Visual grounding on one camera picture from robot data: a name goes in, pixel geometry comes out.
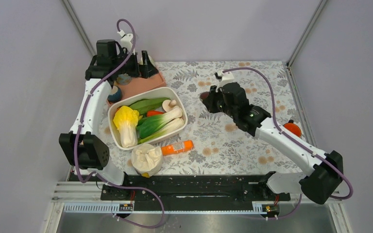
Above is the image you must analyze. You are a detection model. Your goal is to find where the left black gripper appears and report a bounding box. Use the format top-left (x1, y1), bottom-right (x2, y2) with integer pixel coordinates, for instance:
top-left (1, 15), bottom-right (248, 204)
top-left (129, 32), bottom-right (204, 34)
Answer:
top-left (113, 48), bottom-right (159, 79)

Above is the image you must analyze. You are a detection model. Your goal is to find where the orange mug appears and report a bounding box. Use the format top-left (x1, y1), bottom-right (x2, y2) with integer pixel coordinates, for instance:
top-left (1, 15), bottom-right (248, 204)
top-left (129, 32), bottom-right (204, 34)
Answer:
top-left (283, 119), bottom-right (302, 138)

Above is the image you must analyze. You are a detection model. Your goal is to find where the dark brown mug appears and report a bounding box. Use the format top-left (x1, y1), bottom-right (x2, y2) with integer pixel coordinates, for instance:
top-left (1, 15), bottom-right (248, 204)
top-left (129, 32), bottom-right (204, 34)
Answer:
top-left (200, 91), bottom-right (210, 103)

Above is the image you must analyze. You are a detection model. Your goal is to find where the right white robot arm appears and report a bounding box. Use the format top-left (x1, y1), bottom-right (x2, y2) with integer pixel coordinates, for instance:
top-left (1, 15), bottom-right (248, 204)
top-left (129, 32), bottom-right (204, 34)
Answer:
top-left (200, 83), bottom-right (343, 204)

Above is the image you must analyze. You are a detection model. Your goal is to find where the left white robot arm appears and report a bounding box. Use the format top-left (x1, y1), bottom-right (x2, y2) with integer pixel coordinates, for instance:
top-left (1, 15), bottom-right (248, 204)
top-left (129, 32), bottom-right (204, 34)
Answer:
top-left (59, 39), bottom-right (158, 200)

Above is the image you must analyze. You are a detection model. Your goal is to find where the light green mug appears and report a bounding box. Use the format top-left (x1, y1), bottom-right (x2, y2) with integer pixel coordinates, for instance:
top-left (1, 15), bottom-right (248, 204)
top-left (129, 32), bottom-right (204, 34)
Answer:
top-left (138, 55), bottom-right (155, 66)

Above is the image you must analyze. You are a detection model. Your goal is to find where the light blue big mug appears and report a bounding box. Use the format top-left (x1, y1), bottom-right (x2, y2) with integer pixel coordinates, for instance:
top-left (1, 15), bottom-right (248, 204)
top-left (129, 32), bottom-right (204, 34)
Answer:
top-left (116, 74), bottom-right (132, 85)

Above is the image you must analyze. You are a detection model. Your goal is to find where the pink tray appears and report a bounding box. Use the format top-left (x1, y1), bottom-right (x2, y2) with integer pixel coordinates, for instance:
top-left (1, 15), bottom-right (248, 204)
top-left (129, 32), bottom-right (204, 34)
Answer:
top-left (114, 71), bottom-right (167, 100)

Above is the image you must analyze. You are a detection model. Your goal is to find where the white vegetable tub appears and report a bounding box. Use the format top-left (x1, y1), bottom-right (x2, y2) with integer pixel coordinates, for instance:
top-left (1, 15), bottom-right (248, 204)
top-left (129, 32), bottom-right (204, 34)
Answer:
top-left (107, 87), bottom-right (188, 150)

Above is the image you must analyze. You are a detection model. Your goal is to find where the green leaf vegetable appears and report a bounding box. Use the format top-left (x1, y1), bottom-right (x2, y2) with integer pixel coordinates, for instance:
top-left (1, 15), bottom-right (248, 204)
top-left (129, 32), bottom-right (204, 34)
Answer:
top-left (129, 97), bottom-right (170, 115)

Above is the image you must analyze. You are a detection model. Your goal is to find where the white mushroom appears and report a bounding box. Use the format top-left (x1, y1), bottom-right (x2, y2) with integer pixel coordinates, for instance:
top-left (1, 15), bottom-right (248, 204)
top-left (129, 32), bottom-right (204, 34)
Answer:
top-left (162, 100), bottom-right (177, 112)

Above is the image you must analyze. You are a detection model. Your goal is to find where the navy round cup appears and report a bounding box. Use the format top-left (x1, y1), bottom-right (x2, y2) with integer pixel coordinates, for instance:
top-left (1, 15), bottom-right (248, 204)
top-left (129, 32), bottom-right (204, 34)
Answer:
top-left (107, 85), bottom-right (122, 103)

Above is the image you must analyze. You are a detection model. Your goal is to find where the red pepper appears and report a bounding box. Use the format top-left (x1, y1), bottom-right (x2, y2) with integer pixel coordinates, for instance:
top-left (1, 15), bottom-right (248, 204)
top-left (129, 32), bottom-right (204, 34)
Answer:
top-left (146, 110), bottom-right (164, 117)

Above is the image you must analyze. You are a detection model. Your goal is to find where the yellow napa cabbage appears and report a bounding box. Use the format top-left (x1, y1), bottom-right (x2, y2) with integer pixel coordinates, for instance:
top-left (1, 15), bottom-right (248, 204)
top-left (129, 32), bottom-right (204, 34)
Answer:
top-left (113, 106), bottom-right (140, 148)

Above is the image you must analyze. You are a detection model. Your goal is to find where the upper bok choy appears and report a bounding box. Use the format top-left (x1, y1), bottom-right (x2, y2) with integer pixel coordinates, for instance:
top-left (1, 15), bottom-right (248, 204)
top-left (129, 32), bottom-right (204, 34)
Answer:
top-left (138, 107), bottom-right (183, 139)

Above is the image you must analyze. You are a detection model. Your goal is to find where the bok choy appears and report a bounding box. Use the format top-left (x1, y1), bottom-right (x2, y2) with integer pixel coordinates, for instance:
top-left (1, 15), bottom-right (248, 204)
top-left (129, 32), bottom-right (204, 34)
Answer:
top-left (138, 118), bottom-right (184, 144)
top-left (138, 107), bottom-right (183, 139)

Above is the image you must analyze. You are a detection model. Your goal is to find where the lower bok choy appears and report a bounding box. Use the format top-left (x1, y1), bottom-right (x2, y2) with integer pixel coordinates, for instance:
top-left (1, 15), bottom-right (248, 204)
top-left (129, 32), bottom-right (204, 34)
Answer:
top-left (138, 118), bottom-right (184, 144)

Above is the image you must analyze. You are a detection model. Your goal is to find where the floral table mat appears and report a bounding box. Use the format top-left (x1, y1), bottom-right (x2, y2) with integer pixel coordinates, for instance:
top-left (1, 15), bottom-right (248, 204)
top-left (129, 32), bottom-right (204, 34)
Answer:
top-left (74, 61), bottom-right (319, 176)

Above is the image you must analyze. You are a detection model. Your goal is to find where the orange tube package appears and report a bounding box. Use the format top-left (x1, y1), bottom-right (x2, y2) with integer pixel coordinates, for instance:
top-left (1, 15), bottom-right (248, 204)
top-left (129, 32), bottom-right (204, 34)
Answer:
top-left (161, 140), bottom-right (194, 156)

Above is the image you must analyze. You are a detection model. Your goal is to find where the cream cloth bag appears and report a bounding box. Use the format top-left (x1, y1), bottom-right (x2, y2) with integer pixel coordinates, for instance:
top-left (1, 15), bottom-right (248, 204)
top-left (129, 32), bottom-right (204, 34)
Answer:
top-left (131, 143), bottom-right (163, 178)

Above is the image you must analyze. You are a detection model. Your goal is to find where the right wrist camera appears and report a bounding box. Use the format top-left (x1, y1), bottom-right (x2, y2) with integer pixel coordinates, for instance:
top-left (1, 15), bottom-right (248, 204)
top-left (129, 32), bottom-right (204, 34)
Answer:
top-left (215, 71), bottom-right (235, 92)

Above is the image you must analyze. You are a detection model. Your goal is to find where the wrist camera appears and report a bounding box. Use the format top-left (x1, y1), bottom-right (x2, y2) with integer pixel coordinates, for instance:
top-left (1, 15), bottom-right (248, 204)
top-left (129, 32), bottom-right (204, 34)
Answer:
top-left (117, 30), bottom-right (134, 51)
top-left (215, 71), bottom-right (235, 92)

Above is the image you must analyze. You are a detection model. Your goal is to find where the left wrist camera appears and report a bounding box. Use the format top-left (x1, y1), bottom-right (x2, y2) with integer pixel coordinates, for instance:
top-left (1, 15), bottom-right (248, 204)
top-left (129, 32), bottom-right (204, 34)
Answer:
top-left (117, 30), bottom-right (134, 51)

